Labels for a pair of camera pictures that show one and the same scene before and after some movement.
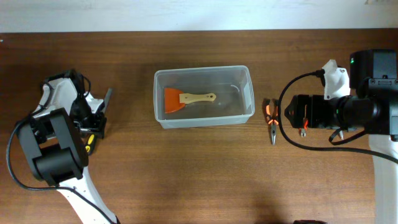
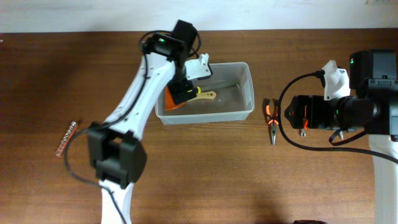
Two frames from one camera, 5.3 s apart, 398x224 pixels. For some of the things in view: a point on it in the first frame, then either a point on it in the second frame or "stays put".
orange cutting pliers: (303, 131) stays put
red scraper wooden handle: (175, 99) stays put
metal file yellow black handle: (91, 139) → (198, 89)
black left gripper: (101, 123) → (180, 94)
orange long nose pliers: (272, 121) stays put
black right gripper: (313, 111) stays put
